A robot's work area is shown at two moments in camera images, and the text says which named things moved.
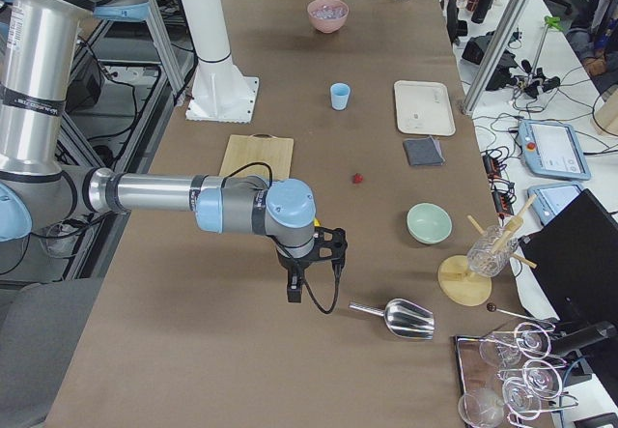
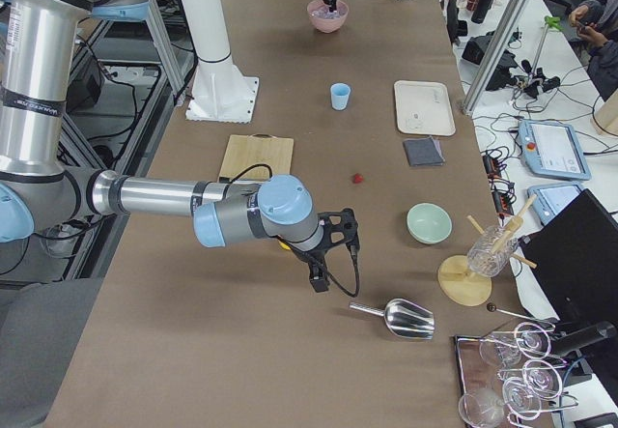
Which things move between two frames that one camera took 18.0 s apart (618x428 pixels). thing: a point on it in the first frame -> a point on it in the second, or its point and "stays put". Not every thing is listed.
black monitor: (574, 254) stays put
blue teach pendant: (552, 149) stays put
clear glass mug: (481, 258) stays put
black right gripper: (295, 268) -> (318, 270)
